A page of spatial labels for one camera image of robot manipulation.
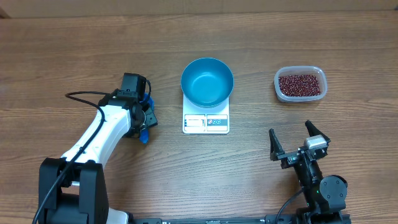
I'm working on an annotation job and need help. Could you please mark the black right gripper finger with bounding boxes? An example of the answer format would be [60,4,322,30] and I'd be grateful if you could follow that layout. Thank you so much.
[305,120,331,142]
[269,129,285,161]

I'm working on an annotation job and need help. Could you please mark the blue plastic measuring scoop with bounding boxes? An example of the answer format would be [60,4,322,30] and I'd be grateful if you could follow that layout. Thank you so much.
[139,93,157,144]

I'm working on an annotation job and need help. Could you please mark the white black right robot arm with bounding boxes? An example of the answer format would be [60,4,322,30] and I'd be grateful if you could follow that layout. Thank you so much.
[265,120,351,224]

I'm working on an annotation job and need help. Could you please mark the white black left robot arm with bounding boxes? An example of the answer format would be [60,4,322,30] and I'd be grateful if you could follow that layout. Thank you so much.
[33,88,157,223]

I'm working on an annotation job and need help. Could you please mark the white digital kitchen scale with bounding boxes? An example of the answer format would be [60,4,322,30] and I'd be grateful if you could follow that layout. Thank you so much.
[182,96,230,134]

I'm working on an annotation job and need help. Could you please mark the teal plastic bowl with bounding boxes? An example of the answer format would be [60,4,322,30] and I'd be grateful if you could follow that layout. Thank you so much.
[180,57,234,108]

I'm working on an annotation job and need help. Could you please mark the red beans in container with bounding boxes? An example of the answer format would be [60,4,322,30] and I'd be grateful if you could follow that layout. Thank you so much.
[278,74,321,96]

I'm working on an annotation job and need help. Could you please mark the clear plastic bean container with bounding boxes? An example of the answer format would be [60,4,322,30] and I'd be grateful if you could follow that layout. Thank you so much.
[274,66,328,103]

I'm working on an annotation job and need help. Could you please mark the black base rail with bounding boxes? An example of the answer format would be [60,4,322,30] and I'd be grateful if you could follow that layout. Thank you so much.
[133,213,299,224]

